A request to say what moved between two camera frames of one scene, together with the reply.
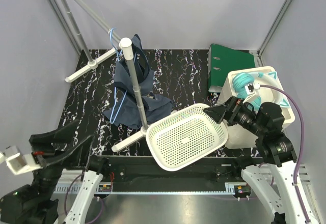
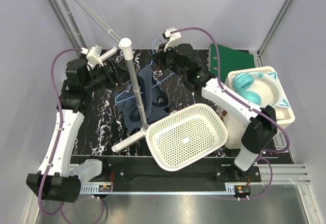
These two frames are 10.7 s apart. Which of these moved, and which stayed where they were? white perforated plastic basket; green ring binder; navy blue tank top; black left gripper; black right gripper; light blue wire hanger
Moved: black right gripper; light blue wire hanger; black left gripper; navy blue tank top
Stayed: white perforated plastic basket; green ring binder
